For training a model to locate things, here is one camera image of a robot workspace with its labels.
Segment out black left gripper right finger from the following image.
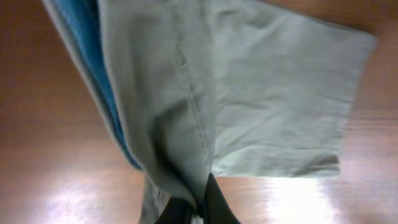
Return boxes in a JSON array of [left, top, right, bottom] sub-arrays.
[[203, 174, 240, 224]]

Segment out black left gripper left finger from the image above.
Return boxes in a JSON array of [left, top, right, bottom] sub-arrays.
[[155, 197, 192, 224]]

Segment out khaki shorts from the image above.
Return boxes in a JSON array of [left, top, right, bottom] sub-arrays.
[[44, 0, 376, 223]]

